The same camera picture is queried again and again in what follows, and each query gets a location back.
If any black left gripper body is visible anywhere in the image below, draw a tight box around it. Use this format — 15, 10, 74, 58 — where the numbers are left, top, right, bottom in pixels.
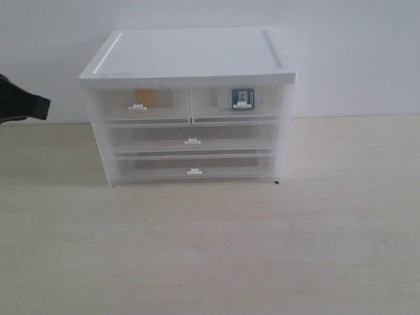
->
0, 74, 51, 124

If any yellow cheese wedge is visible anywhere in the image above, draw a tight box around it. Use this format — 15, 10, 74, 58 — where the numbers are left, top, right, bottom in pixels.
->
135, 89, 156, 108

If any white bottle teal label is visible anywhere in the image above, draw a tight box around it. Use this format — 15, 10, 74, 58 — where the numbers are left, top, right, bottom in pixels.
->
231, 88, 255, 110

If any bottom wide clear drawer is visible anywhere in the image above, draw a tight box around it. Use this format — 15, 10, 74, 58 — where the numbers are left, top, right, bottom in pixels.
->
117, 154, 274, 182

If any white plastic drawer cabinet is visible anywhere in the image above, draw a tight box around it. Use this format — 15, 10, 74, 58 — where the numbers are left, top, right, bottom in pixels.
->
79, 26, 297, 186

